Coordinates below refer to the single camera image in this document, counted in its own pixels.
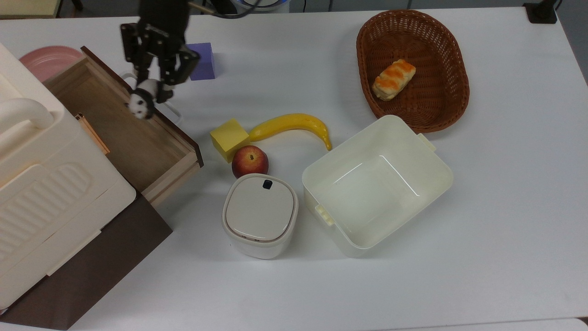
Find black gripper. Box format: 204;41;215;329
120;0;201;104

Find small panda toy figure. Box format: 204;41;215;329
127;79;159;120

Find wooden drawer with dark front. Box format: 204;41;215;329
44;46;204;207

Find cream toy cabinet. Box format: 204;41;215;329
0;44;137;311

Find purple cube block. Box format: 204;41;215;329
186;42;216;81

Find yellow cube block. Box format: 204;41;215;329
210;118;251;164

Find pink plastic plate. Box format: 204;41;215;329
19;45;85;83

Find red apple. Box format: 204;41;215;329
231;145;270;179

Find tan wooden board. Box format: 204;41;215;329
0;0;62;19

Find yellow banana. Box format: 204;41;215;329
249;113;333;151

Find small beige lidded trash can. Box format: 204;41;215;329
222;173;299;259

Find orange glazed bread loaf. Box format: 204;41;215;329
372;59;417;102

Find cream open plastic bin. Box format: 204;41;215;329
302;115;454;258

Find brown wicker basket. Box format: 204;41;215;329
356;10;470;134

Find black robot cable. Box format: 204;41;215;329
188;0;265;20

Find black camera stand pole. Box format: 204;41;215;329
524;0;559;24

